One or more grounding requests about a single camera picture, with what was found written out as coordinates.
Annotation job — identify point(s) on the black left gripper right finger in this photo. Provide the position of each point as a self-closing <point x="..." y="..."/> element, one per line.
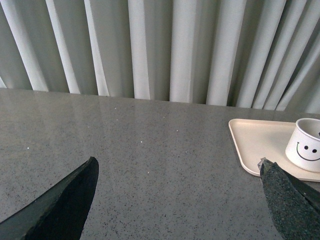
<point x="294" y="205"/>

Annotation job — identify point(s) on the cream rectangular tray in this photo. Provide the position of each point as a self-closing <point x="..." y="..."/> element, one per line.
<point x="255" y="139"/>

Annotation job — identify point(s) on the white smiley mug black handle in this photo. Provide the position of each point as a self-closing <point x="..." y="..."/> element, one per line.
<point x="303" y="148"/>

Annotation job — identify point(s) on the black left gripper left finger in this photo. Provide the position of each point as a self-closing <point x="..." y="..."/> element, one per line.
<point x="58" y="214"/>

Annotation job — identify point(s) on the white pleated curtain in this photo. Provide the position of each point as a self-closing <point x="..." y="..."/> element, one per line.
<point x="260" y="54"/>

